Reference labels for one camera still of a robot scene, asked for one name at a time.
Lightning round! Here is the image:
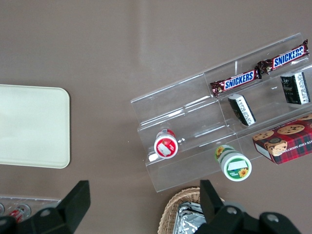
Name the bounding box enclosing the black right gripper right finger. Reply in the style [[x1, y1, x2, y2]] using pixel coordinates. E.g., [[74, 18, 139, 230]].
[[195, 179, 302, 234]]

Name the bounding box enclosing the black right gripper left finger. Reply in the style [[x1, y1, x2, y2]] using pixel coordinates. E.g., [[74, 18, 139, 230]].
[[0, 180, 91, 234]]

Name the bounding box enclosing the aluminium foil tray stack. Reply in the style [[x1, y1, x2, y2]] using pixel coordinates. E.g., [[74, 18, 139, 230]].
[[174, 202, 208, 234]]

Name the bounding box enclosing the light oval wicker basket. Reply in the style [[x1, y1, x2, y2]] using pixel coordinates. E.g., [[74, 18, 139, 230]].
[[157, 187, 227, 234]]

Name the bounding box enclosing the beige plastic tray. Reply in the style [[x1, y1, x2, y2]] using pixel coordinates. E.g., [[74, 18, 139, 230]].
[[0, 84, 71, 169]]

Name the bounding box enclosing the clear acrylic bottle rack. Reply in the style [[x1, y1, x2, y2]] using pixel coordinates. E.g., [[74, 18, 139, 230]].
[[0, 194, 62, 220]]

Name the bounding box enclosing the red cola bottle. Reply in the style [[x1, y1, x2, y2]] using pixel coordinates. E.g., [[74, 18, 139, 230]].
[[9, 203, 32, 218]]

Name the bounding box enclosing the green lid yogurt cup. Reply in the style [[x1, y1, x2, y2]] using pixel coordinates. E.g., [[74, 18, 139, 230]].
[[214, 145, 253, 182]]

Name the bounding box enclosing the red lid yogurt cup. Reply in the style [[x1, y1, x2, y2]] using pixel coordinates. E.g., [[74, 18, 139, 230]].
[[153, 129, 179, 159]]

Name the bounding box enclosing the red plaid cookie box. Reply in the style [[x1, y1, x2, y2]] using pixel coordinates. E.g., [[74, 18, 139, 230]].
[[252, 114, 312, 166]]

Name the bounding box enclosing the clear acrylic stepped stand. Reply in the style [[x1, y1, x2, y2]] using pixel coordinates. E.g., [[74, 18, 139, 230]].
[[204, 33, 312, 169], [130, 70, 242, 193]]

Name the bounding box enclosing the small black white box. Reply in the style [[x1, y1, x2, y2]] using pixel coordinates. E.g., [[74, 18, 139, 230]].
[[280, 72, 312, 105], [228, 94, 256, 127]]

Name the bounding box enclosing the brown Snickers bar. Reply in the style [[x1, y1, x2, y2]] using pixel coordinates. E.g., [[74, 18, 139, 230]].
[[210, 69, 263, 96], [257, 40, 309, 75]]

